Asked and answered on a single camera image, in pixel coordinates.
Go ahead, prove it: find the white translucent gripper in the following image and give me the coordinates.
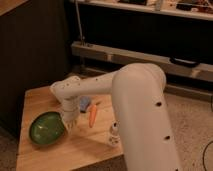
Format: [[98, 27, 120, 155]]
[[61, 107, 79, 132]]

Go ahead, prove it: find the green ceramic bowl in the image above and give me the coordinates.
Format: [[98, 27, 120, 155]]
[[28, 111, 65, 146]]

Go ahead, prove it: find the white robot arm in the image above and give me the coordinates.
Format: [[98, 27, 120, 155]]
[[50, 63, 183, 171]]

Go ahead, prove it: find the blue sponge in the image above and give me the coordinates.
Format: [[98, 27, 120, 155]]
[[79, 96, 91, 113]]

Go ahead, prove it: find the orange carrot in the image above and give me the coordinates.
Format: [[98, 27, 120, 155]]
[[89, 102, 100, 128]]

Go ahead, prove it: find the vertical metal pole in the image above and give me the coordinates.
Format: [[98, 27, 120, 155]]
[[75, 0, 85, 45]]

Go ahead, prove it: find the metal rail beam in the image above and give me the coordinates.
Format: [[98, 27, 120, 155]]
[[71, 41, 213, 82]]

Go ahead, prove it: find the white wall shelf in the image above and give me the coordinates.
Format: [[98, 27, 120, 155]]
[[69, 0, 213, 21]]

